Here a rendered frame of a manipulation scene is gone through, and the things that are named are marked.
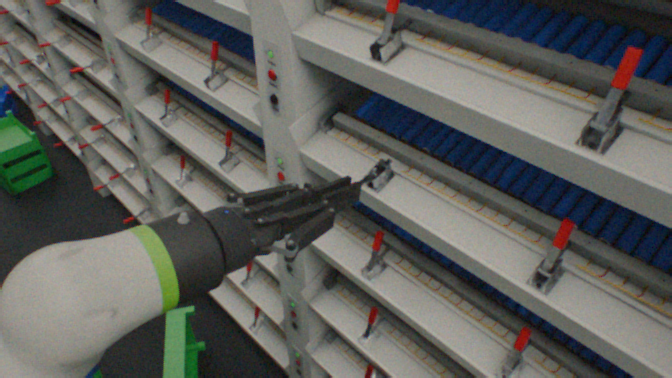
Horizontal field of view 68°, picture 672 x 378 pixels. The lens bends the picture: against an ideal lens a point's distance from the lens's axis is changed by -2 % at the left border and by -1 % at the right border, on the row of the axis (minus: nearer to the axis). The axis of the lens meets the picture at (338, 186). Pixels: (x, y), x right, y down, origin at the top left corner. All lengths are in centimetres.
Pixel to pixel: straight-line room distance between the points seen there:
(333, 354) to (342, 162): 59
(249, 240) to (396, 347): 54
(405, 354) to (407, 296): 19
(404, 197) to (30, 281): 47
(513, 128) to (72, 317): 44
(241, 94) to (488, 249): 55
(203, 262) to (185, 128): 80
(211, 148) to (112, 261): 74
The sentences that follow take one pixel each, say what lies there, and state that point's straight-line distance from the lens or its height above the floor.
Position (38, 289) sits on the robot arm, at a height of 108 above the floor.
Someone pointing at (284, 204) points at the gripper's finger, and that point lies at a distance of 63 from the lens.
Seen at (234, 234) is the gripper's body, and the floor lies 103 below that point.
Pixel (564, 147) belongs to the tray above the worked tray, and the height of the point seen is 113.
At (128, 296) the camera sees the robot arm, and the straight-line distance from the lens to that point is 49.
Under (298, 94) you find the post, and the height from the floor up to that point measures 103.
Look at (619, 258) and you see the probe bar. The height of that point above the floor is 99.
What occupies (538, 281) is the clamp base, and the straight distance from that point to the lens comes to 65.
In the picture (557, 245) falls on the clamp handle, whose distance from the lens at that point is 61.
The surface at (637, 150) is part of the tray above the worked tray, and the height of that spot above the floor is 114.
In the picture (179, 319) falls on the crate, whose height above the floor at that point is 20.
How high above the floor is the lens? 140
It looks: 38 degrees down
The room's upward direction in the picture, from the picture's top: straight up
